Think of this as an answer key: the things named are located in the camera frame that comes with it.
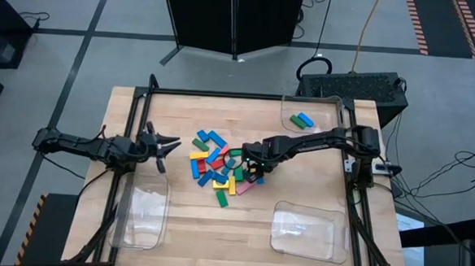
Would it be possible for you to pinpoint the black floor cable bundle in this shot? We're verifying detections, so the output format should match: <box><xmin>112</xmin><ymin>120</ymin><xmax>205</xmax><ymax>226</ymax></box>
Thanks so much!
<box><xmin>380</xmin><ymin>110</ymin><xmax>475</xmax><ymax>203</ymax></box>

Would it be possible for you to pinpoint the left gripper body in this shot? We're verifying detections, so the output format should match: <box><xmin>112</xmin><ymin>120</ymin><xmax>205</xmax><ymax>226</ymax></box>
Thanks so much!
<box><xmin>132</xmin><ymin>134</ymin><xmax>157</xmax><ymax>164</ymax></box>

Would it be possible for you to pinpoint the long pink block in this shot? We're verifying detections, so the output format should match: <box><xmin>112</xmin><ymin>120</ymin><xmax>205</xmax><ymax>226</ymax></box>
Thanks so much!
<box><xmin>235</xmin><ymin>179</ymin><xmax>256</xmax><ymax>198</ymax></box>

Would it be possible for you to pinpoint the white paper sheet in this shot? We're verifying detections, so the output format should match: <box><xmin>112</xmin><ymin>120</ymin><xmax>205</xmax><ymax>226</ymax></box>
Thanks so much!
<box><xmin>392</xmin><ymin>212</ymin><xmax>429</xmax><ymax>266</ymax></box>

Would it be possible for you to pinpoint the clear plastic bin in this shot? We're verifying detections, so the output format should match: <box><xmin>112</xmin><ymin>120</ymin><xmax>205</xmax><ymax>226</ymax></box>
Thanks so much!
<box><xmin>268</xmin><ymin>199</ymin><xmax>352</xmax><ymax>265</ymax></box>
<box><xmin>107</xmin><ymin>170</ymin><xmax>173</xmax><ymax>252</ymax></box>
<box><xmin>279</xmin><ymin>93</ymin><xmax>349</xmax><ymax>136</ymax></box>

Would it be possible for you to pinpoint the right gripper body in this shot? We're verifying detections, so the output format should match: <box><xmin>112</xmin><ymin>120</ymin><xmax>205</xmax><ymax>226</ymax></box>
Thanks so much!
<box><xmin>240</xmin><ymin>140</ymin><xmax>279</xmax><ymax>171</ymax></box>

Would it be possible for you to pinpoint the black coiled cable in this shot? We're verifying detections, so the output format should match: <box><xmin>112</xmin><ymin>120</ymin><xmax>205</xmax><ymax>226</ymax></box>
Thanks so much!
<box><xmin>294</xmin><ymin>0</ymin><xmax>338</xmax><ymax>84</ymax></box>

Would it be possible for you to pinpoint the black folding partition screen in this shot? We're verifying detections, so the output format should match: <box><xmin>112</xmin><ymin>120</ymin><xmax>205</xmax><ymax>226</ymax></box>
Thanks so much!
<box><xmin>157</xmin><ymin>0</ymin><xmax>307</xmax><ymax>75</ymax></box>

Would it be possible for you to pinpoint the yellow hanging cable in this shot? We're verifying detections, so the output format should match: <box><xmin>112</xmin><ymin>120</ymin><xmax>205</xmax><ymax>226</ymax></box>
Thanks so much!
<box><xmin>349</xmin><ymin>0</ymin><xmax>383</xmax><ymax>75</ymax></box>

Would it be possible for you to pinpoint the black usb hub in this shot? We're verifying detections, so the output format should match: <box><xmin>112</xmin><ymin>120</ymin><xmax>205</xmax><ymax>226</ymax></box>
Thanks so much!
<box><xmin>375</xmin><ymin>163</ymin><xmax>403</xmax><ymax>177</ymax></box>

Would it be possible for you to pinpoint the long green block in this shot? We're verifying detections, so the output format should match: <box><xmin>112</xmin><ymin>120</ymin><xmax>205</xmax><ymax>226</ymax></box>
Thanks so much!
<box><xmin>191</xmin><ymin>137</ymin><xmax>211</xmax><ymax>153</ymax></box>
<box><xmin>288</xmin><ymin>114</ymin><xmax>308</xmax><ymax>131</ymax></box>

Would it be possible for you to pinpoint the black desk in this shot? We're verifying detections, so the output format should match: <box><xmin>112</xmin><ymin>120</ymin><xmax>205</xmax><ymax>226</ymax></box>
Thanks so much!
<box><xmin>0</xmin><ymin>0</ymin><xmax>36</xmax><ymax>72</ymax></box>

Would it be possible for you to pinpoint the black perforated computer case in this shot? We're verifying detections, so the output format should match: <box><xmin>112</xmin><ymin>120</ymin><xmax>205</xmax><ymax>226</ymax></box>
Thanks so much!
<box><xmin>294</xmin><ymin>66</ymin><xmax>411</xmax><ymax>130</ymax></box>

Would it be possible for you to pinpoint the black aluminium table frame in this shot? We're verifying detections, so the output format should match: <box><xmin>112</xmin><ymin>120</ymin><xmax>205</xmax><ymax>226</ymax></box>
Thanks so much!
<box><xmin>67</xmin><ymin>69</ymin><xmax>420</xmax><ymax>266</ymax></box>

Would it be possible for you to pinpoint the black hazard-striped floor mat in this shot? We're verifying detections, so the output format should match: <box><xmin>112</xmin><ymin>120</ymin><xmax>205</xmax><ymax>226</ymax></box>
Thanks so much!
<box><xmin>13</xmin><ymin>190</ymin><xmax>81</xmax><ymax>266</ymax></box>

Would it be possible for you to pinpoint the long teal-blue block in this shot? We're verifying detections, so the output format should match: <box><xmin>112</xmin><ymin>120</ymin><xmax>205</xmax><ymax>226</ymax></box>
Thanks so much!
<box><xmin>220</xmin><ymin>157</ymin><xmax>237</xmax><ymax>177</ymax></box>

